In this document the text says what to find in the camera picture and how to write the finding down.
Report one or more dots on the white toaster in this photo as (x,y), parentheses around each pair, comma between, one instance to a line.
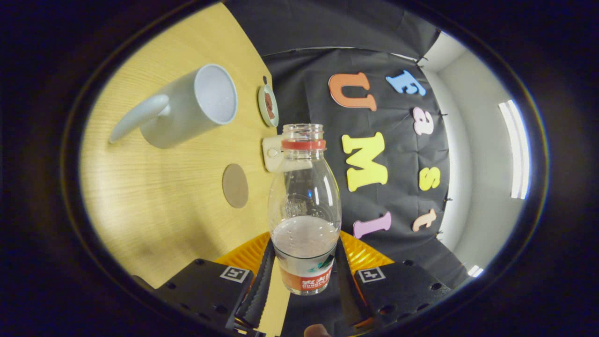
(272,153)

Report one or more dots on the pale grey cup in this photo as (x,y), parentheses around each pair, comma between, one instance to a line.
(178,117)

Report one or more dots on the wooden table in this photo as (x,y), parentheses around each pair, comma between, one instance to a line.
(164,210)

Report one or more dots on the clear plastic juice bottle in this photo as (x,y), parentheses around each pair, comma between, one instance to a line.
(304,243)

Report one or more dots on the pale green plate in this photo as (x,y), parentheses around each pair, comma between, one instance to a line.
(262,105)

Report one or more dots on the black backdrop cloth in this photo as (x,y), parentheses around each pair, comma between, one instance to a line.
(398,154)

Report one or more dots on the round brown coaster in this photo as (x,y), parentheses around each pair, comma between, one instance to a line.
(235,186)

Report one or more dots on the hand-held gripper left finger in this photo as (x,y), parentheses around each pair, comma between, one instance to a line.
(259,290)

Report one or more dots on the brown meat slice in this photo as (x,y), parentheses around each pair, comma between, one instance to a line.
(269,99)
(271,113)

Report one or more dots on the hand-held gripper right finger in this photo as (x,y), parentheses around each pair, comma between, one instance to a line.
(402,285)

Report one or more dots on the small ceiling light panel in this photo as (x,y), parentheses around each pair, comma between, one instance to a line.
(476,270)

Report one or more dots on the long ceiling light panel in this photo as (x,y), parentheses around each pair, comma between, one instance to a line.
(514,150)

